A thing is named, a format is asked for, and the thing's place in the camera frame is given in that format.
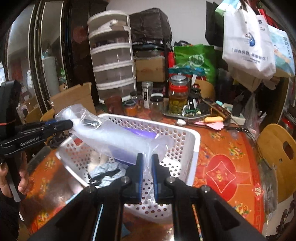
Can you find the brown mug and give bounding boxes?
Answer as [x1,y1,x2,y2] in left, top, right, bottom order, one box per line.
[104,96,124,115]

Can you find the purple tissue pack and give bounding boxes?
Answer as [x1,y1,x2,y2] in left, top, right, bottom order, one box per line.
[109,126,161,165]

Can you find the green shopping bag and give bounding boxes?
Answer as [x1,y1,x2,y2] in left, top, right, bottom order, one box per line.
[174,44,216,85]

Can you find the clear plastic bag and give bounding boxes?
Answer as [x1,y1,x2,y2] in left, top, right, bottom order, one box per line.
[55,103,174,166]

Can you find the red floral tablecloth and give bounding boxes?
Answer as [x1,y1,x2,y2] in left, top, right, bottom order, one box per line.
[21,113,264,240]

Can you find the white tote bag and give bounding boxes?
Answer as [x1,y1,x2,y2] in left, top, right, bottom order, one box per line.
[222,4,276,79]

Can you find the right wooden chair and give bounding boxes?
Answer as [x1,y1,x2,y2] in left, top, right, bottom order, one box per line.
[257,123,295,203]

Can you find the light blue tote bag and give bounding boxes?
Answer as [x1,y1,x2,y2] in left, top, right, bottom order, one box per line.
[268,25,295,78]

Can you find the plush doll striped clothes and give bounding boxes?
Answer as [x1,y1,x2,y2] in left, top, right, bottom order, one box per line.
[87,152,128,188]

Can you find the orange lidded small jar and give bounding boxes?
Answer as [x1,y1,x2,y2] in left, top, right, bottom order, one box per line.
[123,99,137,117]

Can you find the white perforated plastic basket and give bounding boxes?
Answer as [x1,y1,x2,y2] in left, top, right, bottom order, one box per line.
[56,113,201,224]

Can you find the person left hand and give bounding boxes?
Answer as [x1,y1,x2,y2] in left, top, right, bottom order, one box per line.
[1,152,29,202]

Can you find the wooden chair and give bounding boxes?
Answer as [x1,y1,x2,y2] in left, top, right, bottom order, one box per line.
[257,123,295,203]
[26,107,55,123]

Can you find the white plastic drawer tower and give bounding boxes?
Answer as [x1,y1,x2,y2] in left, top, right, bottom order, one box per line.
[87,11,137,103]

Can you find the left wooden chair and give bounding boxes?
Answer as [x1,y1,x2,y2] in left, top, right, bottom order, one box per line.
[26,107,55,123]

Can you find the glass pickle jar red lid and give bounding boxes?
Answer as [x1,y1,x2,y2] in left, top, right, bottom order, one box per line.
[169,75,189,115]

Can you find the tall glass spice jar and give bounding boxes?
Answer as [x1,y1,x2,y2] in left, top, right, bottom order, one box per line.
[142,81,153,109]

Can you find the cardboard box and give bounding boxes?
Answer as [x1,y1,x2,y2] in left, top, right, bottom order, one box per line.
[50,82,96,114]

